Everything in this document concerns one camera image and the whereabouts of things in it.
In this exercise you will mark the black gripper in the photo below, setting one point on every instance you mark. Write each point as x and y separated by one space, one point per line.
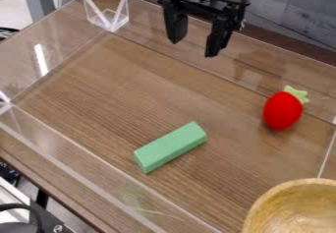
226 12

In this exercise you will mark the green rectangular block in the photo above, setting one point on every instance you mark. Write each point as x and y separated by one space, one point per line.
168 147

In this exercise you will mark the wooden bowl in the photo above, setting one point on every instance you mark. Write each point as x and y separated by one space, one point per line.
299 206

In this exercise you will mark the red toy strawberry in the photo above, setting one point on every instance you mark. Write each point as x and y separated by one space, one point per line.
283 108

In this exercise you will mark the black metal bracket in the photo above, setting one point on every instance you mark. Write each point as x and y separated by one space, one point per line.
51 224

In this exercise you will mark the clear acrylic tray enclosure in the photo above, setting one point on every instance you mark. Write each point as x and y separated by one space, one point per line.
92 94

